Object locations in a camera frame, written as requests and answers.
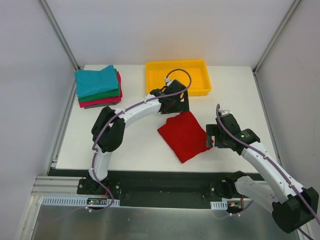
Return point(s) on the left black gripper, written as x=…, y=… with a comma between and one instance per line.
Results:
x=182, y=99

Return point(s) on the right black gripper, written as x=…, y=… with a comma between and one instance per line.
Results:
x=211, y=136

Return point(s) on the red t shirt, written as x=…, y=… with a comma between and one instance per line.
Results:
x=184, y=136

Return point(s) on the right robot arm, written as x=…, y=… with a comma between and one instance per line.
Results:
x=289, y=202

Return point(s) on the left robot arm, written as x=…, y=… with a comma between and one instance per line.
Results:
x=109, y=128

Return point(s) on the yellow plastic bin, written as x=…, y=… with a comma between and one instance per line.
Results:
x=156, y=72

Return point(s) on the folded magenta t shirt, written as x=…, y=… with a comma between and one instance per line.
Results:
x=84, y=104

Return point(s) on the folded green t shirt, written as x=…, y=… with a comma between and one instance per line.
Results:
x=112, y=94

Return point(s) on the folded grey t shirt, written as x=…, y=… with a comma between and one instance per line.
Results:
x=101, y=105

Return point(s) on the folded teal t shirt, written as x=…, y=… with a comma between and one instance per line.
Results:
x=91, y=82

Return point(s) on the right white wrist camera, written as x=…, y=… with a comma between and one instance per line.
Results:
x=223, y=112

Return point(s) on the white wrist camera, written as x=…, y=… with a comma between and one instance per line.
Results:
x=167, y=80
x=223, y=112

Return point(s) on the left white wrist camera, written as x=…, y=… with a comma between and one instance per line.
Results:
x=167, y=80

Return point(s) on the right aluminium frame post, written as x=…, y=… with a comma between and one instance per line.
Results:
x=276, y=35

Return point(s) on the aluminium frame post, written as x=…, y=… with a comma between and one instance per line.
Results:
x=276, y=35
x=58, y=33

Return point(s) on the right white cable duct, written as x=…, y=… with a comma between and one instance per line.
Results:
x=219, y=205

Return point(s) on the white cable duct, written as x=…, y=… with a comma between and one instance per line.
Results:
x=219, y=205
x=79, y=201

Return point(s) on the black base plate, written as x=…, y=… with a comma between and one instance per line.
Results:
x=164, y=201

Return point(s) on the left aluminium frame post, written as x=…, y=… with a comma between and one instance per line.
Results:
x=58, y=33

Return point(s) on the aluminium front rail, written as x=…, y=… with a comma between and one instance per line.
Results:
x=55, y=185

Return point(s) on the left white cable duct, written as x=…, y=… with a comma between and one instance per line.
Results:
x=79, y=201

